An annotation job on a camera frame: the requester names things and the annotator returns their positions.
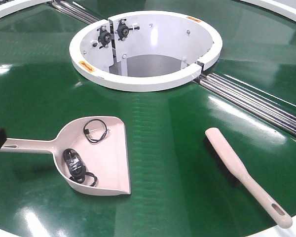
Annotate thick black cable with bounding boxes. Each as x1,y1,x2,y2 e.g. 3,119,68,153
62,148,87,183

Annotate thin black cable coil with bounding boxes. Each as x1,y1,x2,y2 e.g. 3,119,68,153
69,171,98,187
83,118,109,144

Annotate pink plastic dustpan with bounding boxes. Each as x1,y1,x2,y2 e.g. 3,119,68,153
0,116,131,196

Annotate pink brush with black bristles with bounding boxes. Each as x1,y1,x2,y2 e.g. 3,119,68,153
204,127,293,229

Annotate steel conveyor rollers left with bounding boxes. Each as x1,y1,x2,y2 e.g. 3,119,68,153
49,0,101,25

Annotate steel conveyor rollers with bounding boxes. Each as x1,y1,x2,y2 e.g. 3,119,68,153
194,73,296,137
49,0,101,25

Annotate green conveyor belt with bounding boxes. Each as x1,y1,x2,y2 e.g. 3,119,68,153
0,3,296,237

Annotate steel conveyor rollers right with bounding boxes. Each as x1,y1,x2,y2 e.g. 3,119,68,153
194,73,296,137

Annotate white outer conveyor rim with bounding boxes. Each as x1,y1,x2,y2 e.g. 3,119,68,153
0,0,296,22

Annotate black bearing block left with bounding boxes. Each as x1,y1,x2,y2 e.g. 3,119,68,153
97,25,111,48

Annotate black bearing block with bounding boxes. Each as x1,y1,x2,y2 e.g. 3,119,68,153
97,25,111,48
116,19,140,41

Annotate black bearing block right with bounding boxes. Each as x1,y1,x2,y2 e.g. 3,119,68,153
116,19,140,41

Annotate white inner conveyor ring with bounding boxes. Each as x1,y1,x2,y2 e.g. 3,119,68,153
69,10,223,92

